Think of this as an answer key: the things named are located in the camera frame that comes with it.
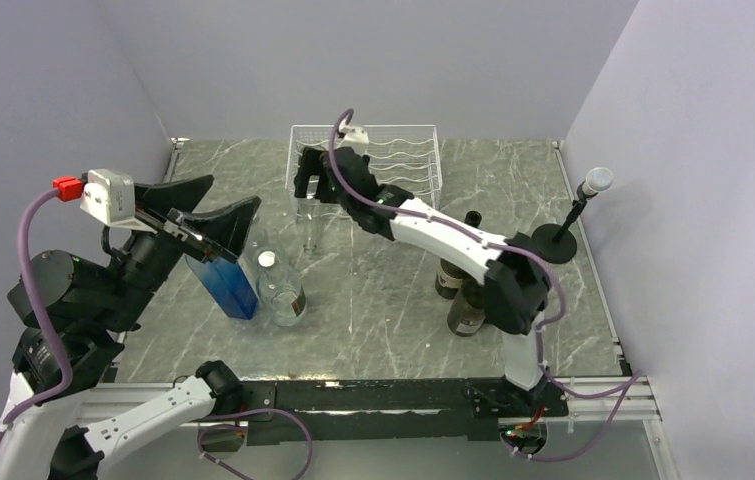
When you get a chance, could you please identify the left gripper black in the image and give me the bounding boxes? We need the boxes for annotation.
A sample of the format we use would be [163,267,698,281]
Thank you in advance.
[99,175,263,330]

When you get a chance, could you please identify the clear glass bottle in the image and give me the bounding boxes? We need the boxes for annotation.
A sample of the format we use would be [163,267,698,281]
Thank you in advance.
[293,194,338,256]

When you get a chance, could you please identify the dark wine bottle front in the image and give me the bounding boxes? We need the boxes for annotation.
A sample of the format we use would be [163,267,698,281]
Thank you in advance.
[447,278,486,337]

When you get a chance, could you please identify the dark wine bottle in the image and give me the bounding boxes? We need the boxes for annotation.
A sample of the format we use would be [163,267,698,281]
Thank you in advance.
[447,278,486,337]
[434,210,482,300]

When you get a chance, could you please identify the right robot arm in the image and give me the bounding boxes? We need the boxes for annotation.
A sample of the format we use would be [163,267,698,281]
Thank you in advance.
[293,147,551,415]

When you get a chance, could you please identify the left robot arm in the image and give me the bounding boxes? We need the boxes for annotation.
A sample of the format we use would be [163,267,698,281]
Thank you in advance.
[0,169,261,479]

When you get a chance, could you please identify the blue square glass bottle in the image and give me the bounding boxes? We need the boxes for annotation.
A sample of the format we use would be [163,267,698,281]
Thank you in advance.
[185,256,259,320]

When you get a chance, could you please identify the clear bottle silver cap front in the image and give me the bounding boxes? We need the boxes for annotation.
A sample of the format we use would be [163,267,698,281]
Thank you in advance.
[257,250,307,327]

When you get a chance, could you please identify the dark wine bottle rear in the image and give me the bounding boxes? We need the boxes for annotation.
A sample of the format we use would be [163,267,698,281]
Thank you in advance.
[434,210,482,300]

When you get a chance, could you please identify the microphone on black stand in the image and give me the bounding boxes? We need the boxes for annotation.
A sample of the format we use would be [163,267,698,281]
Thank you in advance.
[531,167,614,264]

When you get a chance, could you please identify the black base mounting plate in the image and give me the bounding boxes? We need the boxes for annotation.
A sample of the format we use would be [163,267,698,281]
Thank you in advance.
[212,377,569,446]

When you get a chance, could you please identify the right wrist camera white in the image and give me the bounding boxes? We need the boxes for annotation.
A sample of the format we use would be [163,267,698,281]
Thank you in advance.
[337,123,370,148]

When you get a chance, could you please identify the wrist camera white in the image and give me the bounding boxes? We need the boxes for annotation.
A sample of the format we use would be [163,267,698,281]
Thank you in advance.
[337,123,370,148]
[80,169,154,232]

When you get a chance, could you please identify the white wire wine rack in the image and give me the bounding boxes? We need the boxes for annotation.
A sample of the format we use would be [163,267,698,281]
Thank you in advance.
[285,125,443,210]

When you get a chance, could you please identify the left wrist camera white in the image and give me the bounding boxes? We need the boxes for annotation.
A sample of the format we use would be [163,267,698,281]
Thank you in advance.
[80,169,154,232]

